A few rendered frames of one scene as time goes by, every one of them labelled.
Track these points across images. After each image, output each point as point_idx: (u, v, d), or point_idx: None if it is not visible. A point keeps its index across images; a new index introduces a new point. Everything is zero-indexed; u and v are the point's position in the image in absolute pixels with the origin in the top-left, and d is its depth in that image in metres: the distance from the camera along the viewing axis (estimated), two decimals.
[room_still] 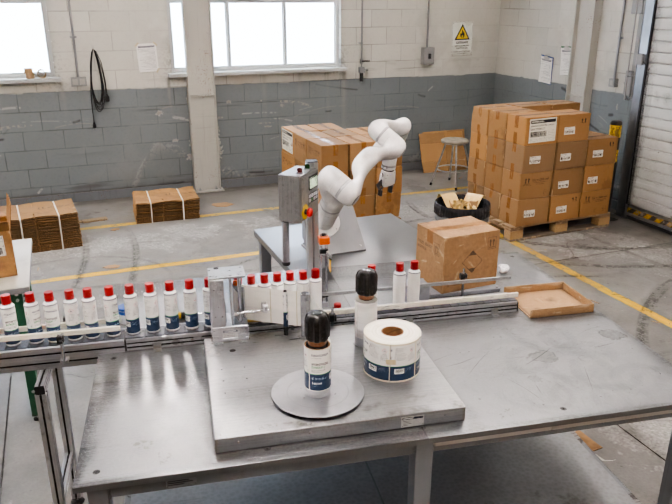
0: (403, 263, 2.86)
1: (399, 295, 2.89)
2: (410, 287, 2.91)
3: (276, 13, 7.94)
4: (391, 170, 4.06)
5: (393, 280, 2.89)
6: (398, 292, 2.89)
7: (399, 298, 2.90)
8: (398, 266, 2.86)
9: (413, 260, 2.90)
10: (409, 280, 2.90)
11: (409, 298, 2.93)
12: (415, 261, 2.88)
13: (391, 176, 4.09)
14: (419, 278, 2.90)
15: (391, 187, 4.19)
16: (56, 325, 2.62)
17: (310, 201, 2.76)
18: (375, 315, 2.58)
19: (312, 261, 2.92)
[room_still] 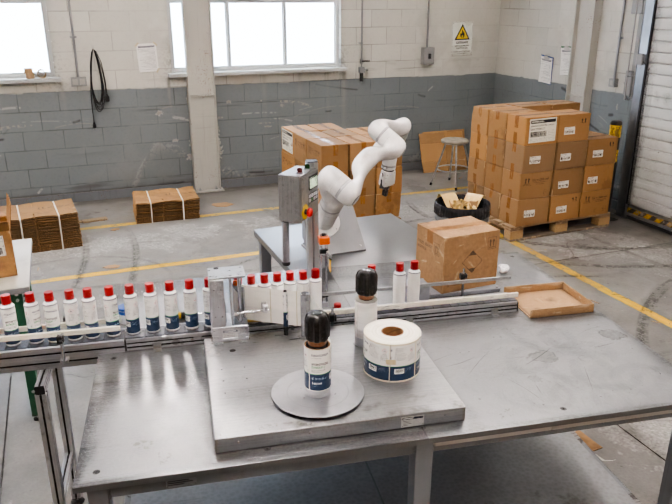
0: (403, 263, 2.86)
1: (399, 295, 2.89)
2: (410, 287, 2.91)
3: (276, 13, 7.94)
4: (391, 170, 4.06)
5: (393, 280, 2.89)
6: (398, 292, 2.89)
7: (399, 298, 2.90)
8: (398, 266, 2.86)
9: (413, 260, 2.90)
10: (409, 280, 2.90)
11: (409, 298, 2.93)
12: (415, 261, 2.88)
13: (391, 176, 4.09)
14: (419, 278, 2.90)
15: (386, 190, 4.17)
16: (56, 325, 2.62)
17: (310, 201, 2.76)
18: (375, 315, 2.58)
19: (312, 261, 2.92)
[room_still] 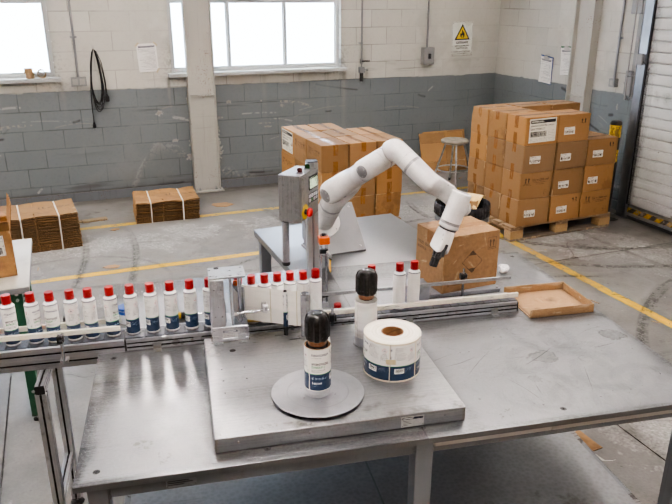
0: (403, 263, 2.86)
1: (399, 295, 2.89)
2: (410, 287, 2.91)
3: (276, 13, 7.94)
4: (441, 225, 2.87)
5: (393, 280, 2.89)
6: (398, 292, 2.89)
7: (399, 298, 2.90)
8: (398, 266, 2.86)
9: (413, 260, 2.90)
10: (409, 280, 2.90)
11: (409, 298, 2.93)
12: (415, 261, 2.88)
13: (438, 235, 2.87)
14: (419, 278, 2.90)
15: (436, 261, 2.90)
16: (56, 325, 2.62)
17: (310, 201, 2.76)
18: (375, 315, 2.58)
19: (312, 261, 2.92)
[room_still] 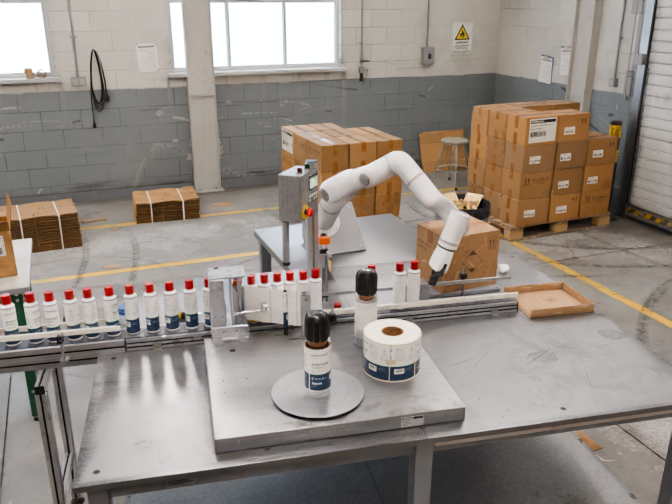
0: (403, 263, 2.86)
1: (399, 295, 2.89)
2: (410, 287, 2.91)
3: (276, 13, 7.94)
4: (440, 244, 2.89)
5: (393, 280, 2.89)
6: (398, 292, 2.89)
7: (399, 298, 2.90)
8: (398, 266, 2.86)
9: (413, 260, 2.90)
10: (409, 280, 2.90)
11: (409, 298, 2.93)
12: (415, 261, 2.88)
13: (437, 255, 2.89)
14: (419, 278, 2.90)
15: (435, 280, 2.92)
16: (56, 325, 2.62)
17: (310, 201, 2.76)
18: (375, 315, 2.58)
19: (312, 261, 2.92)
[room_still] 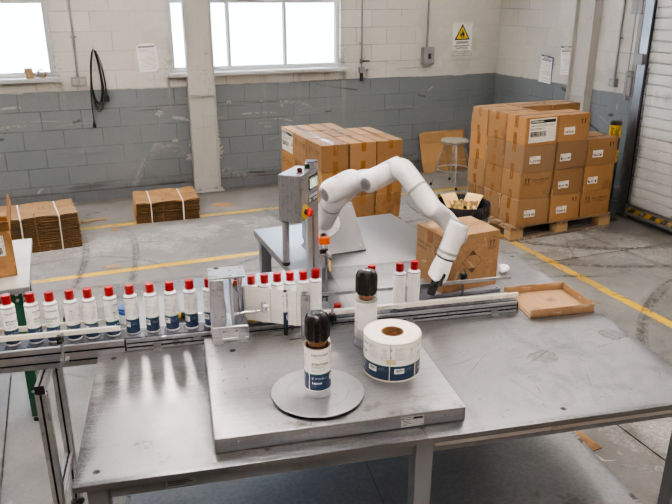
0: (403, 263, 2.86)
1: (399, 295, 2.89)
2: (410, 287, 2.91)
3: (276, 13, 7.94)
4: (439, 254, 2.91)
5: (393, 280, 2.89)
6: (398, 292, 2.89)
7: (399, 298, 2.90)
8: (398, 266, 2.86)
9: (413, 260, 2.90)
10: (409, 280, 2.90)
11: (409, 298, 2.93)
12: (415, 261, 2.88)
13: (436, 265, 2.91)
14: (419, 278, 2.90)
15: (434, 290, 2.94)
16: (56, 325, 2.62)
17: (310, 201, 2.76)
18: (375, 315, 2.58)
19: (312, 261, 2.92)
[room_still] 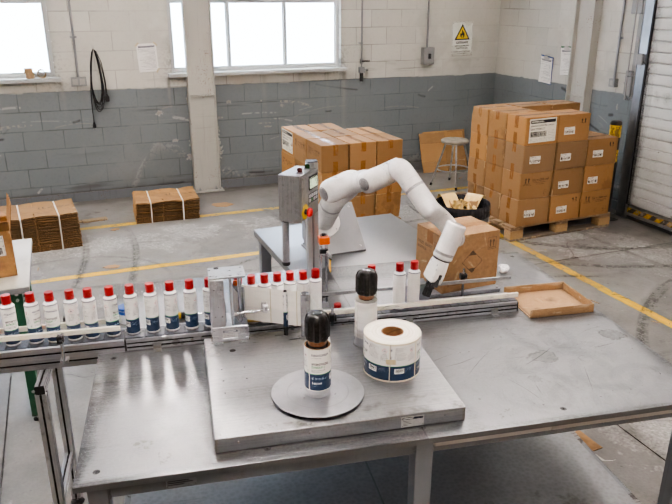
0: (403, 263, 2.86)
1: (399, 295, 2.89)
2: (410, 287, 2.91)
3: (276, 13, 7.94)
4: (435, 255, 2.89)
5: (393, 280, 2.89)
6: (398, 292, 2.89)
7: (399, 298, 2.90)
8: (398, 266, 2.86)
9: (413, 260, 2.90)
10: (409, 280, 2.90)
11: (409, 298, 2.93)
12: (415, 261, 2.88)
13: (432, 266, 2.89)
14: (419, 278, 2.90)
15: (429, 291, 2.92)
16: (56, 325, 2.62)
17: (310, 201, 2.76)
18: (375, 315, 2.58)
19: (312, 261, 2.92)
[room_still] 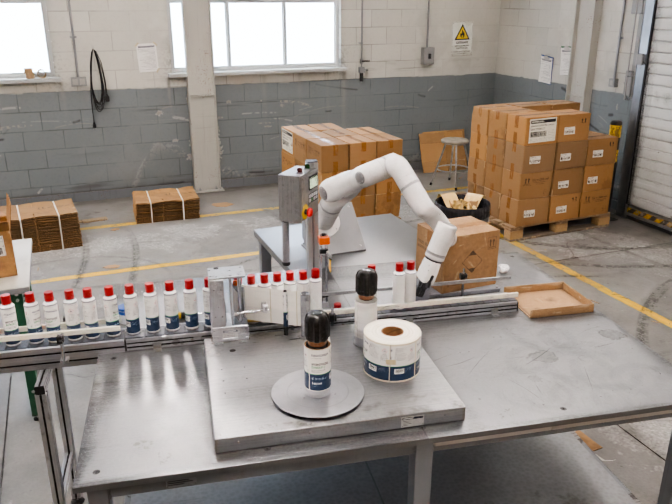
0: (403, 263, 2.86)
1: (399, 295, 2.89)
2: (406, 287, 2.91)
3: (276, 13, 7.94)
4: (427, 256, 2.90)
5: (393, 280, 2.89)
6: (398, 292, 2.89)
7: (399, 298, 2.90)
8: (398, 266, 2.86)
9: (409, 260, 2.89)
10: (405, 280, 2.90)
11: (405, 298, 2.92)
12: (411, 261, 2.88)
13: (424, 266, 2.90)
14: (415, 278, 2.90)
15: (422, 291, 2.93)
16: (56, 325, 2.62)
17: (310, 201, 2.76)
18: (375, 315, 2.58)
19: (312, 261, 2.92)
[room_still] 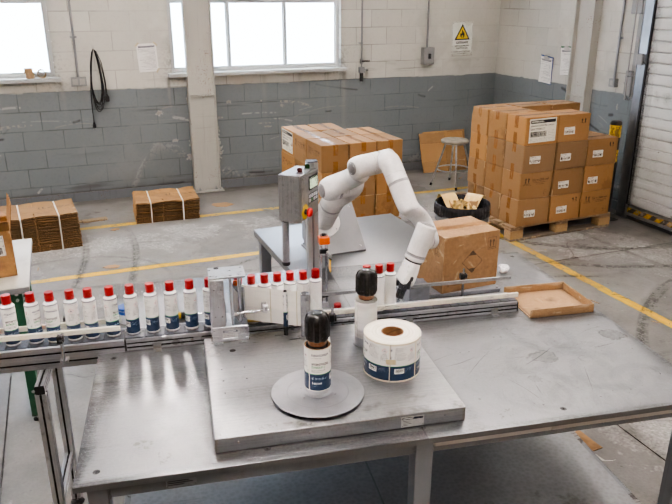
0: (382, 265, 2.84)
1: (379, 297, 2.87)
2: (386, 289, 2.89)
3: (276, 13, 7.94)
4: (407, 257, 2.88)
5: None
6: (378, 294, 2.87)
7: (379, 300, 2.88)
8: (377, 268, 2.84)
9: (389, 262, 2.87)
10: (385, 282, 2.88)
11: (385, 300, 2.91)
12: (391, 263, 2.86)
13: (404, 267, 2.88)
14: (395, 280, 2.88)
15: (402, 293, 2.91)
16: (56, 325, 2.62)
17: (310, 201, 2.76)
18: (375, 315, 2.58)
19: (312, 261, 2.92)
